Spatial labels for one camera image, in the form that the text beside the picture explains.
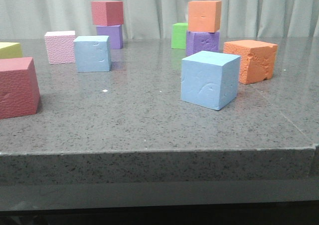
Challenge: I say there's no light blue foam cube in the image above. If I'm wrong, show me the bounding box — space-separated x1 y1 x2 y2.
74 35 111 72
181 51 241 111

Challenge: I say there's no right purple foam cube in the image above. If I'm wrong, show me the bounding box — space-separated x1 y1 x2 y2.
186 31 220 56

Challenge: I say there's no purple foam cube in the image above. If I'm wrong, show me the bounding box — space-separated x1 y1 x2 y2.
96 24 123 49
186 31 220 56

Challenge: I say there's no green foam cube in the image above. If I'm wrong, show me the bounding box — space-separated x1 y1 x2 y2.
171 22 188 49

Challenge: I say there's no left purple foam cube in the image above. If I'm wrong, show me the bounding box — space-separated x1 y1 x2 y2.
96 24 123 49

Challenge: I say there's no stacked orange foam cube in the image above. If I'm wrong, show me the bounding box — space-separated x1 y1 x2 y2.
188 0 222 33

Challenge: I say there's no stacked red foam cube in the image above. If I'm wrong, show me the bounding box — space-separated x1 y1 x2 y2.
91 1 124 26

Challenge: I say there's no damaged orange foam cube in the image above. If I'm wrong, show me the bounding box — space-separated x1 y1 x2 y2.
223 40 278 84

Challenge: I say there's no pink foam cube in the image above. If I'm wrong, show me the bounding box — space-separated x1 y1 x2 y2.
44 31 76 64

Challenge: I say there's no large red foam cube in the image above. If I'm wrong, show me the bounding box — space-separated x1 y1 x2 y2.
0 57 40 119

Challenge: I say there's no yellow foam cube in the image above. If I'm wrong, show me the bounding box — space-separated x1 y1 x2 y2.
0 42 23 59

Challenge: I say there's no grey curtain backdrop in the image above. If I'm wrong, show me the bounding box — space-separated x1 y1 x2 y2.
0 0 319 39

